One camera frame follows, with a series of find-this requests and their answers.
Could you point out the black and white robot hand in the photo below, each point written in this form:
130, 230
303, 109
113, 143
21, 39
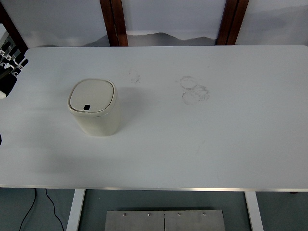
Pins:
10, 68

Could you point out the cream plastic trash can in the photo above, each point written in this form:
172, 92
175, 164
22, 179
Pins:
95, 106

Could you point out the left white table leg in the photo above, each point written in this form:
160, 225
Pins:
76, 210

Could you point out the white table leg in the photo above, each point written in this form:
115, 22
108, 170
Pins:
76, 210
253, 211

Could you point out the right white table leg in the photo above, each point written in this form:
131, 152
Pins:
253, 211

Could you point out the dark brown frame far left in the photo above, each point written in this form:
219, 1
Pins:
12, 30

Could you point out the left brown wooden frame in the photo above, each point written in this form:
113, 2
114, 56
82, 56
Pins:
114, 20

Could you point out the brown wooden frame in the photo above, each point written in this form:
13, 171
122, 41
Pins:
114, 20
232, 19

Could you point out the steel base plate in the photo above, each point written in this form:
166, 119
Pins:
172, 220

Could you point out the right brown wooden frame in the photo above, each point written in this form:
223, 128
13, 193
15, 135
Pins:
232, 19

